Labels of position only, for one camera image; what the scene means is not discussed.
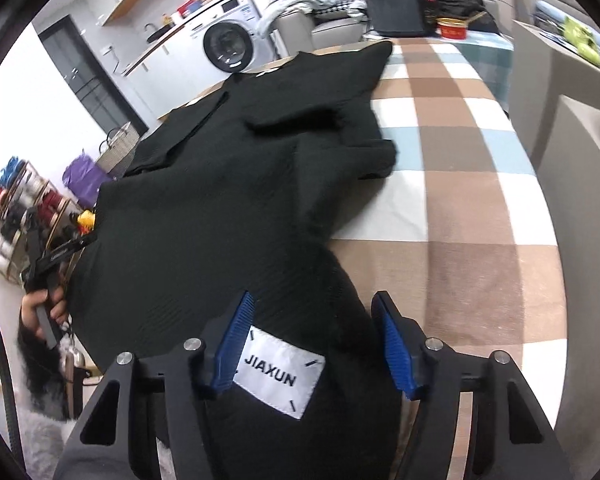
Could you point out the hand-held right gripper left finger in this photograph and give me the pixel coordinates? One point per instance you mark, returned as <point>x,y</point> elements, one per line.
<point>232,345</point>

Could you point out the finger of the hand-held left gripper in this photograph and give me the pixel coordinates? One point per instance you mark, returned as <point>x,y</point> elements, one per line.
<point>67,251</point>

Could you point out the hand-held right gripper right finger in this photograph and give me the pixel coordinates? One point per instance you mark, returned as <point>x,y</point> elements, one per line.
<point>395,345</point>

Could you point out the black knit sweater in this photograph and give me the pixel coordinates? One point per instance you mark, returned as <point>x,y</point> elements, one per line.
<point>205,210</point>

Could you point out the person's left hand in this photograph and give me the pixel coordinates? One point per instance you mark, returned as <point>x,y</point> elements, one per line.
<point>30,312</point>

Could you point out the shoe rack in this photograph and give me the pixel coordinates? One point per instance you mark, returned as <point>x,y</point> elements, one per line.
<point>10,210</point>

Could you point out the purple bag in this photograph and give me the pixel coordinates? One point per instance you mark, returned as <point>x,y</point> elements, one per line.
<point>80,180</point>

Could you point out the woven basket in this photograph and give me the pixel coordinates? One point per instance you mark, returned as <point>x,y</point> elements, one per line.
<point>117,152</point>

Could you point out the checkered blanket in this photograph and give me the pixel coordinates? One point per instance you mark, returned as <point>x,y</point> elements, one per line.
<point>470,260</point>

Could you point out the dark door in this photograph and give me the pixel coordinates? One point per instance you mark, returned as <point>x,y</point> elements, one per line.
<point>85,80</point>

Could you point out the white counter cabinet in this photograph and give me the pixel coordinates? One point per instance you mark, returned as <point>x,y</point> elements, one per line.
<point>170,55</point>

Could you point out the white washing machine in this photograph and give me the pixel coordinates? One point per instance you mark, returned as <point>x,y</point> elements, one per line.
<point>225,42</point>

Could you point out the red box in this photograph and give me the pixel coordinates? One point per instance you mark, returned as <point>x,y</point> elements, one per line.
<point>190,6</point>

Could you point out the teal checkered tablecloth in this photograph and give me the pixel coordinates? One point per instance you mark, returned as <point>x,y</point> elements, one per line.
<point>490,60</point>

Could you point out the grey low table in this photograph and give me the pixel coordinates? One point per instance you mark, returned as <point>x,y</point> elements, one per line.
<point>555,90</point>

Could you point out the red bowl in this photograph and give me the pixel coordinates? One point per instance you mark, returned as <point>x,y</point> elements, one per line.
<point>451,30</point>

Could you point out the grey sofa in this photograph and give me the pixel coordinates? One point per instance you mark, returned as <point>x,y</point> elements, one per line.
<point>332,30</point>

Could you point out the grey white garment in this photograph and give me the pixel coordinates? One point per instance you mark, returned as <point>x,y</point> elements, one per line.
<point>280,10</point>

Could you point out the black box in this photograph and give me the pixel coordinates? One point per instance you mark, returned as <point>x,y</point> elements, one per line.
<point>395,12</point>

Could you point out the green plush toy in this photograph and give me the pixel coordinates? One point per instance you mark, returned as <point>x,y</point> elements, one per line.
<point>582,37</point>

